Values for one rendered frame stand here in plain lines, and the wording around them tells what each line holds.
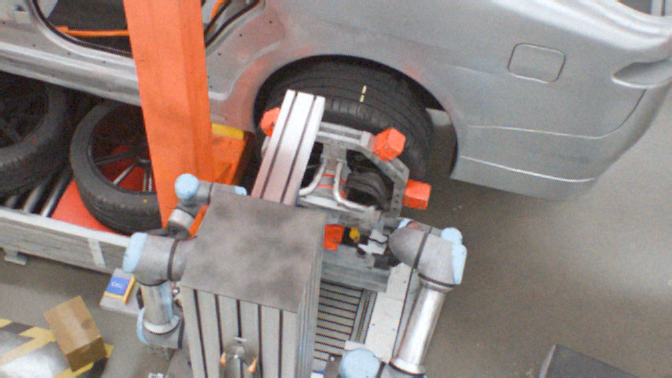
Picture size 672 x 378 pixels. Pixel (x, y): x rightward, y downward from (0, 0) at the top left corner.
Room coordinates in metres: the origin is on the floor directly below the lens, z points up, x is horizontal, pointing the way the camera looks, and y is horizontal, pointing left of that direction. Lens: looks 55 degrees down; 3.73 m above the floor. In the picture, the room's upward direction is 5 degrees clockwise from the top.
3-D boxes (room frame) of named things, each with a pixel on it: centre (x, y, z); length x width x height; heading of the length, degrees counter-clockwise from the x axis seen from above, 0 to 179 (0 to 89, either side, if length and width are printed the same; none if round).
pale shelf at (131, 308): (1.68, 0.62, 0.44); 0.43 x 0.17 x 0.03; 81
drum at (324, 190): (1.98, 0.01, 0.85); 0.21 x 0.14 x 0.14; 171
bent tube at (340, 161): (1.91, -0.08, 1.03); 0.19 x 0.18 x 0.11; 171
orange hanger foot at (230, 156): (2.21, 0.46, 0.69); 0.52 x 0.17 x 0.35; 171
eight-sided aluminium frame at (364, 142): (2.05, 0.00, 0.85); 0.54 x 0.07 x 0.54; 81
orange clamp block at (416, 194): (2.00, -0.31, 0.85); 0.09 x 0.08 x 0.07; 81
